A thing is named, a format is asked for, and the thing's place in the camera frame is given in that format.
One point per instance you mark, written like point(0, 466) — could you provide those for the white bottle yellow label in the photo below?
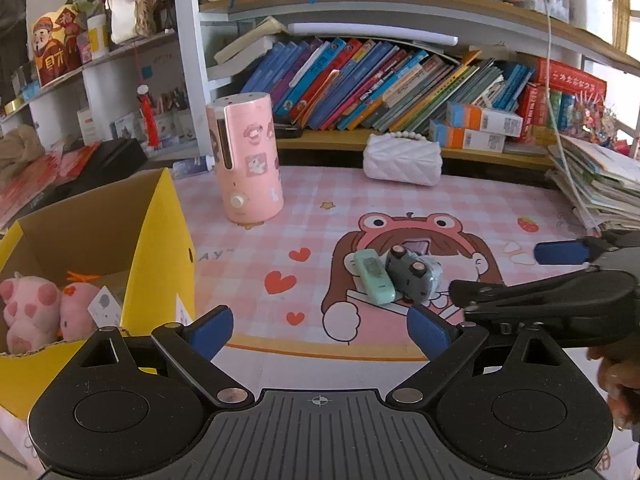
point(99, 35)

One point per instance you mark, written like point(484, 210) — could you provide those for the pink sticker-covered humidifier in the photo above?
point(250, 170)

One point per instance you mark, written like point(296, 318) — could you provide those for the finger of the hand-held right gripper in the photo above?
point(560, 252)
point(500, 296)

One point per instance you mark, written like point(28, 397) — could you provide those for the row of leaning books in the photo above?
point(375, 85)

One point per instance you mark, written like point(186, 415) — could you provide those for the white quilted purse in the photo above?
point(402, 160)

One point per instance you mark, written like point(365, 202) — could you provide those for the white box red label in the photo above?
point(87, 126)

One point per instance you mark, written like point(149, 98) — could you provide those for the person's right hand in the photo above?
point(620, 385)

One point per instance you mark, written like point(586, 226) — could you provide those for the grey-blue toy car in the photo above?
point(415, 272)

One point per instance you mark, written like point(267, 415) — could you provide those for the stack of flat books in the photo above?
point(605, 180)

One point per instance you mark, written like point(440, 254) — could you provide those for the white desktop container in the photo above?
point(590, 7)

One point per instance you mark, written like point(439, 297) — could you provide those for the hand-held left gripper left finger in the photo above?
point(212, 330)

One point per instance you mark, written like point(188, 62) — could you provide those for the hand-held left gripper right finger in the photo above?
point(425, 332)

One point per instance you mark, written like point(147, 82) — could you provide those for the blue printed tube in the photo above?
point(192, 166)

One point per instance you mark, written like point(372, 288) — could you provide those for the yellow cardboard box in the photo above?
point(160, 240)

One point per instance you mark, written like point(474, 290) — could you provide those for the pink pig plush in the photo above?
point(25, 305)

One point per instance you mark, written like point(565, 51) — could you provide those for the black flat device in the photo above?
point(287, 132)

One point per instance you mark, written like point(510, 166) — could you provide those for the black keyboard piano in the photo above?
point(110, 157)

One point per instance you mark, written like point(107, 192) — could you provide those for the pink checked printed tablecloth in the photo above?
point(310, 200)

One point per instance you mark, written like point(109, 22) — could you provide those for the brown crumpled cloth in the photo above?
point(17, 145)

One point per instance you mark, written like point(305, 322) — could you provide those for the white shelf unit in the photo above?
point(190, 60)

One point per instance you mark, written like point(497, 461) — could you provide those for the white pen organizer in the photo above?
point(172, 112)

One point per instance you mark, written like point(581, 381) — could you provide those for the red book box set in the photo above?
point(570, 85)

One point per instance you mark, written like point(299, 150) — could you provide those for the cream lying book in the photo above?
point(245, 52)

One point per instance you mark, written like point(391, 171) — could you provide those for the fortune god figure box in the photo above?
point(52, 52)

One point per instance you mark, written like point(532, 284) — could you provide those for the white paper gift bag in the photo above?
point(132, 7)

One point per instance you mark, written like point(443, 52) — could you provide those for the red tassel ornament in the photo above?
point(147, 115)

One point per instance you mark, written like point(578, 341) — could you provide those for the pink plush with orange hair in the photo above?
point(75, 312)

